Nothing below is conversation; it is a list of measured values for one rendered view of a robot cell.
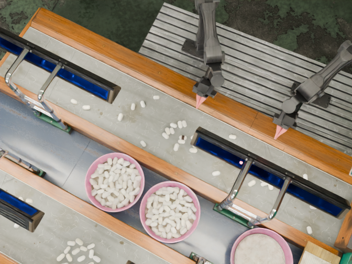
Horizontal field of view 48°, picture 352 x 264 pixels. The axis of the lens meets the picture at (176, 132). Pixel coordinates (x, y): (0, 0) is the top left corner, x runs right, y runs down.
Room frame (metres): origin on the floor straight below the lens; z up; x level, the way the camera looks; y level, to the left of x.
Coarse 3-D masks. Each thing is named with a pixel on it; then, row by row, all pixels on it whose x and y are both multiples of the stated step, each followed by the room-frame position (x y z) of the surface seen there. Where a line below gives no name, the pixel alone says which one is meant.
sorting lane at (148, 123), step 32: (32, 32) 1.02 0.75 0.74; (32, 64) 0.84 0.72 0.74; (96, 64) 0.86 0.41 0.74; (64, 96) 0.68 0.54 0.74; (128, 96) 0.70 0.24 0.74; (160, 96) 0.70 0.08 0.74; (128, 128) 0.53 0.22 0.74; (160, 128) 0.54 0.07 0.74; (192, 128) 0.55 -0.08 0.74; (224, 128) 0.56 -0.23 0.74; (192, 160) 0.39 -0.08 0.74; (288, 160) 0.41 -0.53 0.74; (256, 192) 0.26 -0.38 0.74; (288, 224) 0.12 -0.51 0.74; (320, 224) 0.13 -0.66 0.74
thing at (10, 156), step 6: (0, 150) 0.35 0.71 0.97; (6, 150) 0.32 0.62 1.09; (0, 156) 0.29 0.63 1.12; (6, 156) 0.31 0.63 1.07; (12, 156) 0.31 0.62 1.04; (18, 162) 0.31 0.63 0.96; (24, 162) 0.31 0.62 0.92; (30, 168) 0.31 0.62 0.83; (36, 168) 0.32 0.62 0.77; (42, 174) 0.30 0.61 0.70
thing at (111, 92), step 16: (0, 32) 0.80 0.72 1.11; (16, 48) 0.75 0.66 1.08; (32, 48) 0.74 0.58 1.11; (48, 64) 0.68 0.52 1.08; (64, 64) 0.67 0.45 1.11; (64, 80) 0.63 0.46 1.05; (80, 80) 0.62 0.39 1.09; (96, 80) 0.61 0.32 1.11; (96, 96) 0.57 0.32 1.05; (112, 96) 0.56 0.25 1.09
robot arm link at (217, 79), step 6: (204, 54) 0.78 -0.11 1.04; (222, 54) 0.78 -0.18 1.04; (204, 60) 0.76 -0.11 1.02; (222, 60) 0.77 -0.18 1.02; (210, 66) 0.74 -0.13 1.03; (216, 66) 0.73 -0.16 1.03; (210, 72) 0.71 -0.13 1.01; (216, 72) 0.69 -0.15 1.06; (210, 78) 0.68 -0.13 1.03; (216, 78) 0.67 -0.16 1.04; (222, 78) 0.68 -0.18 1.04; (216, 84) 0.65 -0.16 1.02; (222, 84) 0.66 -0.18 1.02
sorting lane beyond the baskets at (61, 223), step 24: (24, 192) 0.21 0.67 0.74; (0, 216) 0.10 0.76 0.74; (48, 216) 0.11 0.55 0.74; (72, 216) 0.12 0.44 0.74; (0, 240) 0.00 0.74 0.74; (24, 240) 0.01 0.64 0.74; (48, 240) 0.01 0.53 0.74; (72, 240) 0.02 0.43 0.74; (96, 240) 0.02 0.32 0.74; (120, 240) 0.02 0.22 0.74
